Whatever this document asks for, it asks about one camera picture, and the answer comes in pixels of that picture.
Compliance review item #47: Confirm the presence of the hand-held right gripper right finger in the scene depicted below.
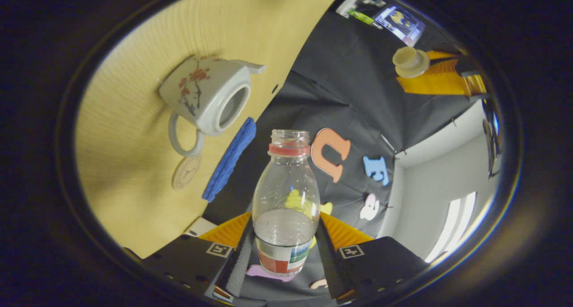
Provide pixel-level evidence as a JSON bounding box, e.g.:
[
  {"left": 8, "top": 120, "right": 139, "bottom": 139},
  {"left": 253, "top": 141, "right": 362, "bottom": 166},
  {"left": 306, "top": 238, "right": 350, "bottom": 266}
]
[{"left": 316, "top": 212, "right": 428, "bottom": 301}]

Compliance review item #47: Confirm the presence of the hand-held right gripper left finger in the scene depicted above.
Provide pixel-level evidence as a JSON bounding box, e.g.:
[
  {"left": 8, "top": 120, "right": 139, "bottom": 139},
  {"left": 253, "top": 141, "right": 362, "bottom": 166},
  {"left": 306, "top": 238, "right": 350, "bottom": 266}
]
[{"left": 143, "top": 212, "right": 253, "bottom": 298}]

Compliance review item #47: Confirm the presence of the clear plastic water bottle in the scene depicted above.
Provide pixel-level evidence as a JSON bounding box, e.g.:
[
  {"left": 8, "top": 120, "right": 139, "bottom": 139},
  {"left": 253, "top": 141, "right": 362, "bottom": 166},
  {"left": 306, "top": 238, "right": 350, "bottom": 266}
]
[{"left": 252, "top": 129, "right": 321, "bottom": 277}]

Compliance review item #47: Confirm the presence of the round brown coaster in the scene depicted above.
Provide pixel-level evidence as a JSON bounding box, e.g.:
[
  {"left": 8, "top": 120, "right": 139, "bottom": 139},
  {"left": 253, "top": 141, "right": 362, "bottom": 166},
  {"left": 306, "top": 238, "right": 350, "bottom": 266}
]
[{"left": 172, "top": 155, "right": 202, "bottom": 190}]

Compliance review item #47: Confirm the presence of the white floral teacup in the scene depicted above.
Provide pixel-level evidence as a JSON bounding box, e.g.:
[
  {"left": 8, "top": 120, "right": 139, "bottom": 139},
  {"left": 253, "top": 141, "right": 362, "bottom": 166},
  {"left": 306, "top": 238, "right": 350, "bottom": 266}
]
[{"left": 159, "top": 56, "right": 267, "bottom": 158}]

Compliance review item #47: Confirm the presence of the green drink bottle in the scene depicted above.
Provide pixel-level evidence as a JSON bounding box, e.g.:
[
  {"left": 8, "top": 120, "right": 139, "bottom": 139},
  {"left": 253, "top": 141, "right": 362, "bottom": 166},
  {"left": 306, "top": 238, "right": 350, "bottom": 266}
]
[{"left": 348, "top": 9, "right": 374, "bottom": 26}]

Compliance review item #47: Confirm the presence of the computer monitor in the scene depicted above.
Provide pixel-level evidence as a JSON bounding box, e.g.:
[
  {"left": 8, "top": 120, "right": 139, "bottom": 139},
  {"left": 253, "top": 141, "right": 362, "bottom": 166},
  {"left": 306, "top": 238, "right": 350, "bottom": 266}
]
[{"left": 374, "top": 5, "right": 426, "bottom": 47}]

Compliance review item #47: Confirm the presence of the ceiling light panel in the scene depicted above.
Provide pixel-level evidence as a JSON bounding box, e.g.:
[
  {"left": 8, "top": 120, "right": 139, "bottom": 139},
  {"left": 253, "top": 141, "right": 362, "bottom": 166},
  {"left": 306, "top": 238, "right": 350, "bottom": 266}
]
[{"left": 425, "top": 192, "right": 477, "bottom": 263}]

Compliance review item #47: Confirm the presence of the blue folded towel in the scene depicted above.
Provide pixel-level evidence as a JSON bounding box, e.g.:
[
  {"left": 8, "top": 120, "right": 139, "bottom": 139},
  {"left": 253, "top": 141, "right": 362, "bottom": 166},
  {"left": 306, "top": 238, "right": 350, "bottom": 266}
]
[{"left": 201, "top": 117, "right": 257, "bottom": 203}]

